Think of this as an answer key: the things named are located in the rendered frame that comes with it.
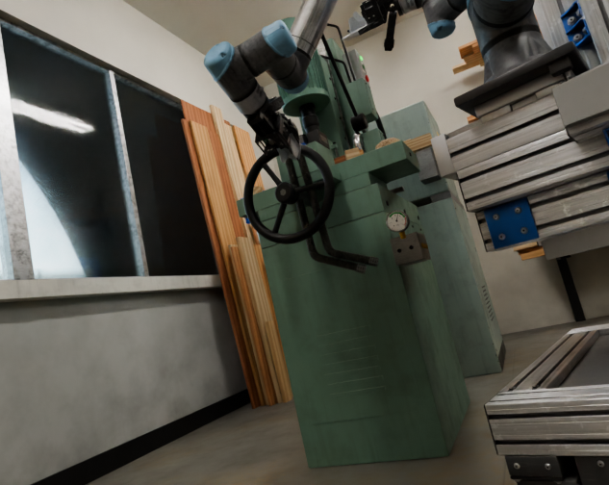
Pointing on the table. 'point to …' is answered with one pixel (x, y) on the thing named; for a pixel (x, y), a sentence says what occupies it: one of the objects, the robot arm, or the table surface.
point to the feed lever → (347, 95)
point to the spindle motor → (317, 91)
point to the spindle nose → (309, 117)
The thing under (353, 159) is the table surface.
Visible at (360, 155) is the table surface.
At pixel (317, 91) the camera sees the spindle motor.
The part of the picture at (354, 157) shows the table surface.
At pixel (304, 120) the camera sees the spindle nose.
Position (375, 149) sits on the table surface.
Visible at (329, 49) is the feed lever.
